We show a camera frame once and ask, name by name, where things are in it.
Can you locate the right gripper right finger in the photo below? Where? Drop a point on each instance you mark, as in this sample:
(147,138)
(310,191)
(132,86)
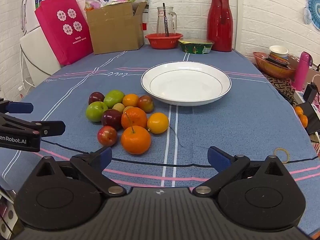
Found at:
(229,169)

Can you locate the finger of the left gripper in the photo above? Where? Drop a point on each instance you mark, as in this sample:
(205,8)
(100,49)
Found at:
(49,128)
(7,106)

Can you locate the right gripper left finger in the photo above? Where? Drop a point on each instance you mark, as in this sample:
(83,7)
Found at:
(91,167)

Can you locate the small red apple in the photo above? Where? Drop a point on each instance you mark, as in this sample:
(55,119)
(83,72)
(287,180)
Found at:
(107,136)

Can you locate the large front orange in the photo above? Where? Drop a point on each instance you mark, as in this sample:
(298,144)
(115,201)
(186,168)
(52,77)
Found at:
(135,140)

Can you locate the dark red plum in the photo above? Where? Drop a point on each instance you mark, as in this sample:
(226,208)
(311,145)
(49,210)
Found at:
(112,117)
(96,96)

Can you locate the large orange with stem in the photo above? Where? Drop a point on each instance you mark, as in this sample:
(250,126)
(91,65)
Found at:
(134,117)

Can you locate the tan brown longan fruit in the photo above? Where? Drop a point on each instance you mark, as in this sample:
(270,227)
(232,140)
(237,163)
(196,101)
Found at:
(119,107)

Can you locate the green apple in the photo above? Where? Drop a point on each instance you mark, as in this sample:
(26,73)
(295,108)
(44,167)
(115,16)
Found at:
(113,97)
(95,111)

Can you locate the yellow orange citrus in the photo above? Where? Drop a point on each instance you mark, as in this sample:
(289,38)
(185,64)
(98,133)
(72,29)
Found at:
(157,123)

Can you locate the red brown plum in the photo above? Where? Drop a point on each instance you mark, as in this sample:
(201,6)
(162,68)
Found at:
(145,103)

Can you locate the white water dispenser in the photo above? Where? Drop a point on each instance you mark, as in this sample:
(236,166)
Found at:
(35,49)

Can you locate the blue striped tablecloth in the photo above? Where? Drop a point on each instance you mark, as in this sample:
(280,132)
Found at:
(252,119)

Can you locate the yellow rubber band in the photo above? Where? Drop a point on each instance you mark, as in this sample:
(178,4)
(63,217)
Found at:
(283,154)

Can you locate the small orange tangerine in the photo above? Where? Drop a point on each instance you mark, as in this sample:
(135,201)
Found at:
(130,100)

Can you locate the oranges on side shelf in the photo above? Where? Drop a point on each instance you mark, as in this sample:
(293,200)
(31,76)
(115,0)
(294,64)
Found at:
(303,118)

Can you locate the white round plate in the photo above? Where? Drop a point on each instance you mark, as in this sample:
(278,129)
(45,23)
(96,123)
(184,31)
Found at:
(185,83)

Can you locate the brown patterned cloth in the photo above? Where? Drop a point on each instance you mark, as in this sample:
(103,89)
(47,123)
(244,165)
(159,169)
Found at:
(284,88)

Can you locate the pink tote bag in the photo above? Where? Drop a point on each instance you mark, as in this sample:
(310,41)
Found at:
(65,29)

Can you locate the black power adapter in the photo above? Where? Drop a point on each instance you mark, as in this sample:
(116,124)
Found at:
(310,92)

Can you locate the brown cardboard box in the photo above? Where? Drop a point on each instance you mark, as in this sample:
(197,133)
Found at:
(116,27)

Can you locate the green instant noodle bowl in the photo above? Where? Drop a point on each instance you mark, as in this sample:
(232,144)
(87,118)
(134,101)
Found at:
(195,45)

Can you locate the white paper cup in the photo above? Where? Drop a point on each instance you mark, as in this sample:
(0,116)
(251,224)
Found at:
(279,51)

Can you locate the pink thermos bottle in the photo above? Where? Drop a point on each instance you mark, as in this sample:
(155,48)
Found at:
(305,62)

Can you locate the red thermos jug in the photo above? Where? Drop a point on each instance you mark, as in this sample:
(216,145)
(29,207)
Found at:
(220,26)

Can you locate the red plastic basket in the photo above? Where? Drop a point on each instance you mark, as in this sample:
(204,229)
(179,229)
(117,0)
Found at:
(159,41)

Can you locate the black utensil in pitcher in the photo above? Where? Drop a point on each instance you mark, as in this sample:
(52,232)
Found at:
(166,26)

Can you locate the glass pitcher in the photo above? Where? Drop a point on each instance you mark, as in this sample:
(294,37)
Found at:
(172,20)

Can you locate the blue wall decoration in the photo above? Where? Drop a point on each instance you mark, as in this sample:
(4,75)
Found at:
(312,13)

